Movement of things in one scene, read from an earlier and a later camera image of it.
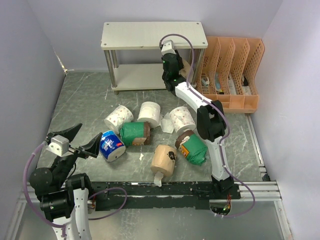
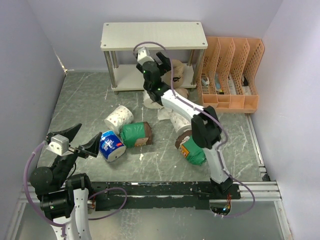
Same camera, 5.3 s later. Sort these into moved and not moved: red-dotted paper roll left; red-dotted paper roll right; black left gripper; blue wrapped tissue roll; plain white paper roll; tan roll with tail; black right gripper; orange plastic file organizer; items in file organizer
Moved: black right gripper; tan roll with tail; plain white paper roll
Not moved: items in file organizer; red-dotted paper roll right; blue wrapped tissue roll; orange plastic file organizer; red-dotted paper roll left; black left gripper
